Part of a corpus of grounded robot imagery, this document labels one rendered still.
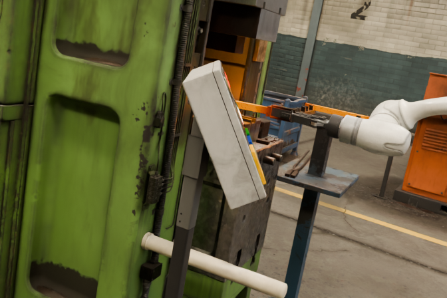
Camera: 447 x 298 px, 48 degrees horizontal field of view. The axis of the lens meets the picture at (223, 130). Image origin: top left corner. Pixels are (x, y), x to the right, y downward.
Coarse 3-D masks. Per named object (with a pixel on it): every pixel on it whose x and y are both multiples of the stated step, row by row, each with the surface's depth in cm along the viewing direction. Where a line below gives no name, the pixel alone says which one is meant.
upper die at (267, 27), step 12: (216, 12) 164; (228, 12) 162; (240, 12) 160; (252, 12) 159; (264, 12) 161; (216, 24) 164; (228, 24) 162; (240, 24) 161; (252, 24) 159; (264, 24) 163; (276, 24) 173; (240, 36) 165; (252, 36) 160; (264, 36) 166; (276, 36) 176
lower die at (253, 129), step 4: (192, 116) 171; (248, 116) 179; (192, 120) 171; (244, 120) 174; (248, 120) 173; (256, 120) 178; (260, 120) 182; (244, 124) 169; (248, 124) 171; (252, 124) 175; (256, 124) 179; (248, 128) 172; (252, 128) 176; (256, 128) 180; (252, 132) 177; (256, 132) 181; (252, 136) 178; (256, 136) 182; (252, 140) 179
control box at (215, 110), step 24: (192, 72) 121; (216, 72) 99; (192, 96) 100; (216, 96) 100; (216, 120) 101; (240, 120) 105; (216, 144) 102; (240, 144) 102; (216, 168) 103; (240, 168) 103; (240, 192) 104; (264, 192) 104
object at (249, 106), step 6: (240, 102) 175; (246, 102) 177; (246, 108) 175; (252, 108) 174; (258, 108) 173; (264, 108) 172; (270, 108) 170; (282, 108) 170; (288, 108) 169; (270, 114) 171; (288, 120) 169
